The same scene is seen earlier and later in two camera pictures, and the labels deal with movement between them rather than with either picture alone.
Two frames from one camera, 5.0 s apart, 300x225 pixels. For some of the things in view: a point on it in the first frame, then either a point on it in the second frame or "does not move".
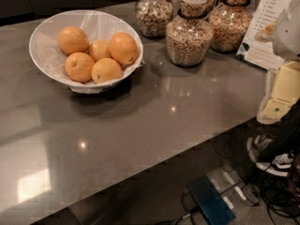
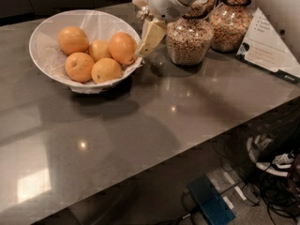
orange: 123,48 does not move
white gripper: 289,35 to 161,1
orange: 105,69 does not move
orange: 79,67 does not move
